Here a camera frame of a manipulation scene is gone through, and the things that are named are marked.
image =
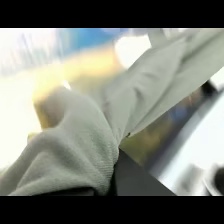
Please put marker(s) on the pale grey garment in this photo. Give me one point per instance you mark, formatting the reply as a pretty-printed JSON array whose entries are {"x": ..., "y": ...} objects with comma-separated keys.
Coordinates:
[{"x": 83, "y": 146}]

